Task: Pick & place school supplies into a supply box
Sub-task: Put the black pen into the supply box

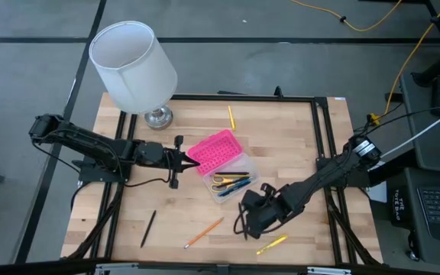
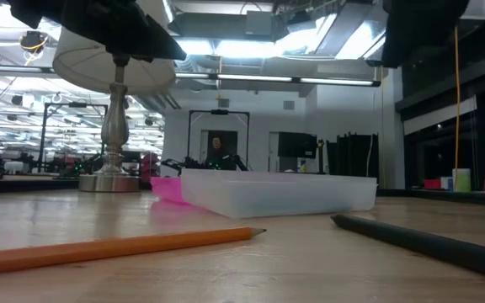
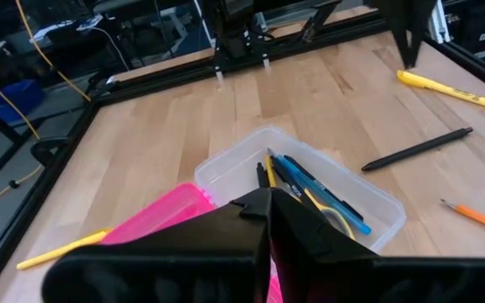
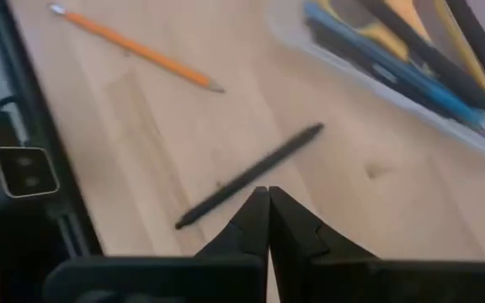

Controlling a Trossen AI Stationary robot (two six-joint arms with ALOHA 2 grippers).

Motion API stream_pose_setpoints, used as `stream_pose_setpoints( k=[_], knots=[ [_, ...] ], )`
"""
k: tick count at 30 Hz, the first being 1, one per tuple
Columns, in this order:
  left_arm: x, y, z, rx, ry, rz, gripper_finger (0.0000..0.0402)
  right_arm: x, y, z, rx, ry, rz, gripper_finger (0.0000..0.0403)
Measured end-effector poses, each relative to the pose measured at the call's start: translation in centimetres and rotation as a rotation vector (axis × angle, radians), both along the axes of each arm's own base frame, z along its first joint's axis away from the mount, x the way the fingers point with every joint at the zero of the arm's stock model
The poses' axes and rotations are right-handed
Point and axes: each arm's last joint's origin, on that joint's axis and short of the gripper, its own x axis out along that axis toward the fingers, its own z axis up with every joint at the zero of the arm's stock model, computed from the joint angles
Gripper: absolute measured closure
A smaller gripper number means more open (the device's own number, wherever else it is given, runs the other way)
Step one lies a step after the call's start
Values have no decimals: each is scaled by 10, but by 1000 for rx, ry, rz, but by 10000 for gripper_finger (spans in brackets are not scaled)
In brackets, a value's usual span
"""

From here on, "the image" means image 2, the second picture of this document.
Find orange pencil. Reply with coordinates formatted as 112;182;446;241
0;226;268;278

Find long matte black pen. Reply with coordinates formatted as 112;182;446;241
330;213;485;284

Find black gantry with camera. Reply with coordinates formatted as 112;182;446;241
186;109;251;170

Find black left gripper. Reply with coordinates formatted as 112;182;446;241
6;0;188;62

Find silver lamp with white shade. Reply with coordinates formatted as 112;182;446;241
51;24;178;194

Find magenta chair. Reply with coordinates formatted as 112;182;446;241
140;151;161;183

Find clear box with pink lid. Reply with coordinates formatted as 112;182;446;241
150;168;379;220

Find person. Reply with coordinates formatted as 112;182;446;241
207;136;228;171

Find black folding panels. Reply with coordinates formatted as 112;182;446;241
326;133;380;189

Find black ceiling cable reel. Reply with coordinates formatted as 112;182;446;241
19;30;50;56

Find grey ceiling duct unit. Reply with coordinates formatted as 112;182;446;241
245;10;274;37

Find long ceiling light bar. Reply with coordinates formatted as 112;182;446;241
174;72;382;88

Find black flat screen television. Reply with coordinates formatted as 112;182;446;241
277;131;318;160

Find green and white box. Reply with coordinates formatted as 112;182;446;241
452;167;472;194

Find thin black gantry frame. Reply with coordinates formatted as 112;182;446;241
37;101;109;174

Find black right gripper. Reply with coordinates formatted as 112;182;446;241
366;0;471;68

